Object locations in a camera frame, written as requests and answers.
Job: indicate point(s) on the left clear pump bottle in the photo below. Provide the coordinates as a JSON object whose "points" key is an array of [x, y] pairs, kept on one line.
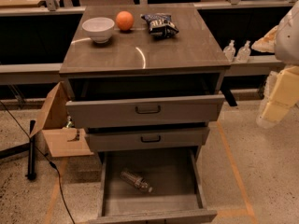
{"points": [[229, 51]]}

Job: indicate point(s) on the right clear pump bottle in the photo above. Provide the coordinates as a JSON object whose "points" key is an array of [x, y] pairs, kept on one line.
{"points": [[244, 53]]}

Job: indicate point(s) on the clear plastic water bottle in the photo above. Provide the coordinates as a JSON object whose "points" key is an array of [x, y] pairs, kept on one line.
{"points": [[135, 180]]}

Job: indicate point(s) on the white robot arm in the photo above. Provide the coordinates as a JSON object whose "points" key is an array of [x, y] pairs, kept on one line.
{"points": [[287, 43]]}

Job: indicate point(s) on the top grey drawer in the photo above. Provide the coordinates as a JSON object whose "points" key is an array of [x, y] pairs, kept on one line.
{"points": [[145, 112]]}

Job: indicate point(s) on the white ceramic bowl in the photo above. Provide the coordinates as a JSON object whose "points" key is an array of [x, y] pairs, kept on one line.
{"points": [[99, 29]]}

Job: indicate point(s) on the middle grey drawer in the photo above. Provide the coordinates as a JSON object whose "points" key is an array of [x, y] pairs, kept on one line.
{"points": [[117, 141]]}

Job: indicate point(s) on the green bottle in box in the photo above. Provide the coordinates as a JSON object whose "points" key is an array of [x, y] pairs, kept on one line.
{"points": [[69, 123]]}

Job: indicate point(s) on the black stand leg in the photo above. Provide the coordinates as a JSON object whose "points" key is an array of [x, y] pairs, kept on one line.
{"points": [[30, 149]]}

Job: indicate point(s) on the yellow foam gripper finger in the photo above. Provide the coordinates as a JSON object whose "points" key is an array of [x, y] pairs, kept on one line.
{"points": [[267, 42], [281, 93]]}

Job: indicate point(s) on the clear pump bottle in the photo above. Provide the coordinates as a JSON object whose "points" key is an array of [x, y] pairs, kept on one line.
{"points": [[244, 53], [229, 51]]}

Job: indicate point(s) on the brown cardboard box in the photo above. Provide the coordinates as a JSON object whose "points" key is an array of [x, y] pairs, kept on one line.
{"points": [[51, 122]]}

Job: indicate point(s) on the grey drawer cabinet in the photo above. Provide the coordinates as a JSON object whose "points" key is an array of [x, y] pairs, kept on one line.
{"points": [[137, 65]]}

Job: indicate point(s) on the orange fruit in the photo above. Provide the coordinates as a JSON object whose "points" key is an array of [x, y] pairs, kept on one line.
{"points": [[124, 20]]}

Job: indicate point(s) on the dark blue chip bag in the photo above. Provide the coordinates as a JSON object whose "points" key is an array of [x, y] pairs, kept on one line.
{"points": [[160, 25]]}

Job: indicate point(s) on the bottom grey open drawer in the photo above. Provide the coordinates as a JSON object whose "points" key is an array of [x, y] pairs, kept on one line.
{"points": [[176, 197]]}

